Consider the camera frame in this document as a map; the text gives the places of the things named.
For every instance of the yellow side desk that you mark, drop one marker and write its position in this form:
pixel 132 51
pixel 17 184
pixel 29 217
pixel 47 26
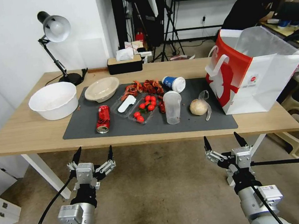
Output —
pixel 287 29

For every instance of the taped cardboard box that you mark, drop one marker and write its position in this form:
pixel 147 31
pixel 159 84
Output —
pixel 134 46

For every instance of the clear plastic takeout box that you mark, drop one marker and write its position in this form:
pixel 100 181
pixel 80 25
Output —
pixel 128 111

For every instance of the dark grey table mat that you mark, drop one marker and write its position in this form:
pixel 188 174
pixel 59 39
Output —
pixel 87 129

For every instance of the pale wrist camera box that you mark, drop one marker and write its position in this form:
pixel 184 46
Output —
pixel 85 174
pixel 241 158

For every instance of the red fire extinguisher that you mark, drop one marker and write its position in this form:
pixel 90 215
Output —
pixel 139 36

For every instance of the orange red crayfish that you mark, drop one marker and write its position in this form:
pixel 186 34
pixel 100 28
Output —
pixel 131 90

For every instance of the white cabinet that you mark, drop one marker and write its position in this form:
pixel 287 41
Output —
pixel 0 191

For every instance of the black tissue box wooden lid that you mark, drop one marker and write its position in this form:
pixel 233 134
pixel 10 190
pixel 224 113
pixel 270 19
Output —
pixel 124 64

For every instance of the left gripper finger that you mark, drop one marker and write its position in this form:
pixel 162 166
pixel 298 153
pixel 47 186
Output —
pixel 76 157
pixel 111 154

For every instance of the beige paper pulp bowl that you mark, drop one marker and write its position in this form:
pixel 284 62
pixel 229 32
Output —
pixel 101 89

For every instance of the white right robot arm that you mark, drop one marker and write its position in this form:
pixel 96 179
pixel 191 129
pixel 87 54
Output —
pixel 260 202

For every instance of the black tripod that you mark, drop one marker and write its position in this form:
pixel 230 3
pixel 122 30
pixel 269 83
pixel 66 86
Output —
pixel 168 27

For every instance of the blue paper cup white lid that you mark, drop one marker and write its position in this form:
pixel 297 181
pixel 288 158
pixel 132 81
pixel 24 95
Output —
pixel 172 83

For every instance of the wooden table with white legs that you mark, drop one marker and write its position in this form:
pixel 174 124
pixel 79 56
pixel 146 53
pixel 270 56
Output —
pixel 28 130

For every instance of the black clamp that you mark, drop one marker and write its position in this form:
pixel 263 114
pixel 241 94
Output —
pixel 84 74

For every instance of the clear plastic cup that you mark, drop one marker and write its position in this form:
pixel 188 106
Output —
pixel 172 109

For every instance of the large white plastic bowl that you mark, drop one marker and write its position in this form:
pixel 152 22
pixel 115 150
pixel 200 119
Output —
pixel 53 102

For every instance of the black desk lamp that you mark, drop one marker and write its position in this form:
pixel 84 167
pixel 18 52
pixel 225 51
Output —
pixel 55 27

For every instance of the small red crayfish piece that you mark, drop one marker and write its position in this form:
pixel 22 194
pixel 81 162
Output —
pixel 162 106

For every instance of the dark red crayfish shells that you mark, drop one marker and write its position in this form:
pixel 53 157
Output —
pixel 152 86

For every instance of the red and white delivery bag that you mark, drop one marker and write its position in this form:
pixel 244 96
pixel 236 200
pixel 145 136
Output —
pixel 231 82

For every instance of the black stand boom bar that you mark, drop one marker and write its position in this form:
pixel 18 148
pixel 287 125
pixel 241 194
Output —
pixel 291 161

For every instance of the person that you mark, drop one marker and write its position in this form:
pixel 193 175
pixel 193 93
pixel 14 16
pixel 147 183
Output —
pixel 255 4

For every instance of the red cherry tomato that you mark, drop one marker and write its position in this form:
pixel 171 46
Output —
pixel 153 99
pixel 137 114
pixel 147 103
pixel 154 103
pixel 142 106
pixel 140 118
pixel 151 107
pixel 148 98

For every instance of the white flat plastic piece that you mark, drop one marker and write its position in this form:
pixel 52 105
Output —
pixel 126 104

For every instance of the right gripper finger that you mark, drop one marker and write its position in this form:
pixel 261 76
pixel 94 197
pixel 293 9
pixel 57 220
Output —
pixel 240 138
pixel 208 144

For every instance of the red cola can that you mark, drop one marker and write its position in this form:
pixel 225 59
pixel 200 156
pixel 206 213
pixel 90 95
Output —
pixel 103 119

